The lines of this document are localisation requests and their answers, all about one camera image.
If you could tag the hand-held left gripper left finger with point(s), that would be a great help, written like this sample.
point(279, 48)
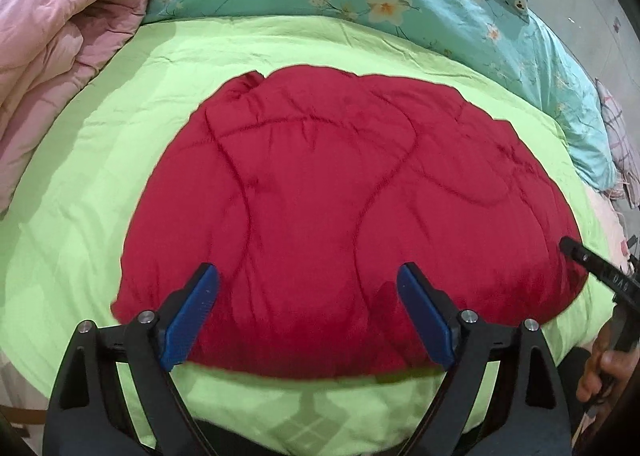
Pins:
point(192, 316)

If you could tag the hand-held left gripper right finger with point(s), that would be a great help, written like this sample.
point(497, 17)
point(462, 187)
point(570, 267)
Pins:
point(425, 316)

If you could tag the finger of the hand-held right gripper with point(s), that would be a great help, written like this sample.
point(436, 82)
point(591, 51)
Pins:
point(600, 268)

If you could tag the red quilted jacket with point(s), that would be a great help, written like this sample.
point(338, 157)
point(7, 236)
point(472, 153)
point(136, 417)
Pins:
point(325, 196)

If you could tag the person's right hand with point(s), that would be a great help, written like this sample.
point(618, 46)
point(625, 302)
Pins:
point(607, 371)

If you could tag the pale pink mattress sheet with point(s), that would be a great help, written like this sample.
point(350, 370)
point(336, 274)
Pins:
point(607, 216)

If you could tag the pink plaid cloth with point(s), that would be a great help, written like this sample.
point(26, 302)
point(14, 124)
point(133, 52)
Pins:
point(622, 135)

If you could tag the green bed blanket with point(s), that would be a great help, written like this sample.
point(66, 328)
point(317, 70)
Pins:
point(100, 160)

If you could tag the pink quilt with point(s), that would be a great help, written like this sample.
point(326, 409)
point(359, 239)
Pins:
point(50, 35)

